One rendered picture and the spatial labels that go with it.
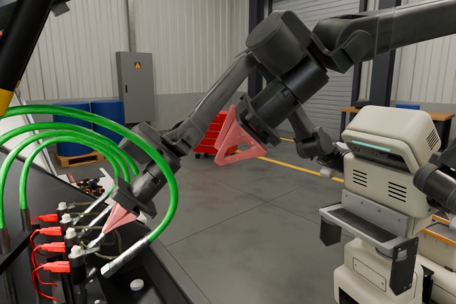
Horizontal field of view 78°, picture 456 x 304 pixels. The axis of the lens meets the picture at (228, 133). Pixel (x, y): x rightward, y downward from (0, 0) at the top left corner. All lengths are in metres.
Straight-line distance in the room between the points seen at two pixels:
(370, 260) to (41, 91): 6.73
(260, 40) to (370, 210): 0.74
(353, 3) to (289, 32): 6.76
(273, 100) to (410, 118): 0.54
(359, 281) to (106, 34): 7.03
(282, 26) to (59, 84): 6.84
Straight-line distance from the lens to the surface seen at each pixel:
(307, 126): 0.98
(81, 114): 0.48
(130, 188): 0.61
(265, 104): 0.41
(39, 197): 0.94
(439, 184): 0.76
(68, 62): 7.18
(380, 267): 1.09
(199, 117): 0.65
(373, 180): 0.98
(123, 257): 0.56
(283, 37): 0.38
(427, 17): 0.52
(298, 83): 0.41
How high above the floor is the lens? 1.48
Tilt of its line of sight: 11 degrees down
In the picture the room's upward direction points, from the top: straight up
